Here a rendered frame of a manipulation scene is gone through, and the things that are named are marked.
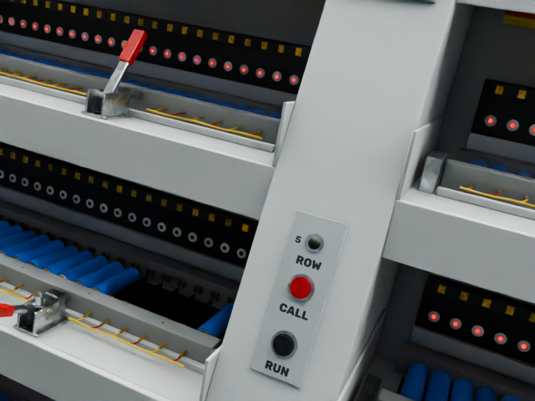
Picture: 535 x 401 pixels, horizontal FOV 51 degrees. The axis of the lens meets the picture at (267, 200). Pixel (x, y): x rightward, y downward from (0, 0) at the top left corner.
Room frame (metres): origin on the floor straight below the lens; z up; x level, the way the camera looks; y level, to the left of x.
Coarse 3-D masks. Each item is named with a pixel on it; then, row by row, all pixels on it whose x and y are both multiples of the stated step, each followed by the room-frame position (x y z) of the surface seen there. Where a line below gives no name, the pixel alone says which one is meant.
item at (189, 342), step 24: (0, 264) 0.55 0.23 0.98; (24, 264) 0.56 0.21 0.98; (0, 288) 0.54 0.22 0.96; (24, 288) 0.55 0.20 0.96; (48, 288) 0.54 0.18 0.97; (72, 288) 0.53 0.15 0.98; (96, 312) 0.52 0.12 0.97; (120, 312) 0.51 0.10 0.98; (144, 312) 0.51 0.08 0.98; (144, 336) 0.50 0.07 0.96; (168, 336) 0.49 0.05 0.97; (192, 336) 0.49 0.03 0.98; (168, 360) 0.47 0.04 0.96
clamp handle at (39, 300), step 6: (36, 294) 0.49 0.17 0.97; (36, 300) 0.49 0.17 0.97; (42, 300) 0.49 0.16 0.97; (0, 306) 0.45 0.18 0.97; (6, 306) 0.46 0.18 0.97; (12, 306) 0.46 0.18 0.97; (18, 306) 0.47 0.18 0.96; (24, 306) 0.48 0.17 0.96; (30, 306) 0.49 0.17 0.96; (36, 306) 0.49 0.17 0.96; (42, 306) 0.50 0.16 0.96; (0, 312) 0.45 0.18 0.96; (6, 312) 0.45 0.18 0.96; (12, 312) 0.46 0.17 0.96; (18, 312) 0.47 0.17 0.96; (24, 312) 0.47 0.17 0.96; (30, 312) 0.48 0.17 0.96
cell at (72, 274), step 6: (96, 258) 0.61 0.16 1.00; (102, 258) 0.62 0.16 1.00; (84, 264) 0.59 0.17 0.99; (90, 264) 0.60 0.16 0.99; (96, 264) 0.60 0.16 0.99; (102, 264) 0.61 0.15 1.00; (66, 270) 0.58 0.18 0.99; (72, 270) 0.58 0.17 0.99; (78, 270) 0.58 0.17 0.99; (84, 270) 0.59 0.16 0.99; (90, 270) 0.59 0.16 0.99; (66, 276) 0.56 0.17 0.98; (72, 276) 0.57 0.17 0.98; (78, 276) 0.58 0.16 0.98
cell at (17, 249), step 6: (30, 240) 0.63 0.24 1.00; (36, 240) 0.63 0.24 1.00; (42, 240) 0.64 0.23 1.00; (48, 240) 0.64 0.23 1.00; (12, 246) 0.60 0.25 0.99; (18, 246) 0.61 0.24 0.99; (24, 246) 0.61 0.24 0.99; (30, 246) 0.62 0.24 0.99; (36, 246) 0.63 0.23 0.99; (6, 252) 0.59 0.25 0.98; (12, 252) 0.60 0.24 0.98; (18, 252) 0.60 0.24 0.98
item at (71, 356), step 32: (0, 192) 0.72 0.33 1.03; (96, 224) 0.67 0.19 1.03; (192, 256) 0.63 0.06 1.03; (0, 320) 0.50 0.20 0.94; (0, 352) 0.50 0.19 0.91; (32, 352) 0.48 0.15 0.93; (64, 352) 0.47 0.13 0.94; (96, 352) 0.48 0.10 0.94; (128, 352) 0.49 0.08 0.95; (32, 384) 0.49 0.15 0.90; (64, 384) 0.47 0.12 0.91; (96, 384) 0.46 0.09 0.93; (128, 384) 0.45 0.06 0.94; (160, 384) 0.46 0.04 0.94; (192, 384) 0.46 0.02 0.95
